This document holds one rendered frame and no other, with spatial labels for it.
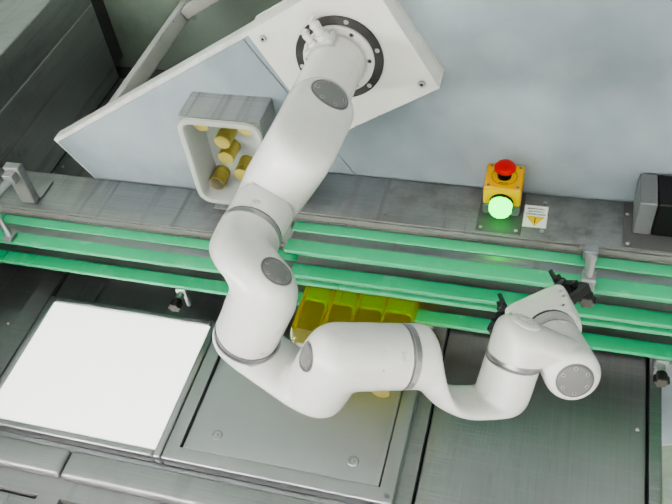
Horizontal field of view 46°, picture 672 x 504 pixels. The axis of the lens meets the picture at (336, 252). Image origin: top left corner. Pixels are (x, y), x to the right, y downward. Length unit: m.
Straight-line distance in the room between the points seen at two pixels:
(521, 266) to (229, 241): 0.69
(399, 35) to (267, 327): 0.60
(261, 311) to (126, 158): 0.99
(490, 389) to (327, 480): 0.55
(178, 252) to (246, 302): 0.82
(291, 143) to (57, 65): 1.44
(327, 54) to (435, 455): 0.79
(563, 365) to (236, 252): 0.45
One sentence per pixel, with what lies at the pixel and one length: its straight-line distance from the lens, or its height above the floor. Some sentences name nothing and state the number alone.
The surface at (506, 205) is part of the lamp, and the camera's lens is 1.50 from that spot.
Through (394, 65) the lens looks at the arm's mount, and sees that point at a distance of 1.38.
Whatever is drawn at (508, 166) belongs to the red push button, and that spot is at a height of 0.79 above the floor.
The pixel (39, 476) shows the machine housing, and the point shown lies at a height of 1.40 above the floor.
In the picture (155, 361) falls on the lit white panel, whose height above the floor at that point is 1.11.
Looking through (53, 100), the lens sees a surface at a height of 0.42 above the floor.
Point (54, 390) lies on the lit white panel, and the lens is 1.82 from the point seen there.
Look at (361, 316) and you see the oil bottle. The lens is 1.55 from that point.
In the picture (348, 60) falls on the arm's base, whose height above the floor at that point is 0.87.
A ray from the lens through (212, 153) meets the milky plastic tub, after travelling 1.71.
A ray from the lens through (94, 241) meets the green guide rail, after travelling 1.83.
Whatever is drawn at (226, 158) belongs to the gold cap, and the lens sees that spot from 1.64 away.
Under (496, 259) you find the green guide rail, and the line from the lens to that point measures 1.50.
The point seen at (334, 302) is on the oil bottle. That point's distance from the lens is 1.58.
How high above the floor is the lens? 1.91
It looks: 39 degrees down
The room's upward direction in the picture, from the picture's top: 161 degrees counter-clockwise
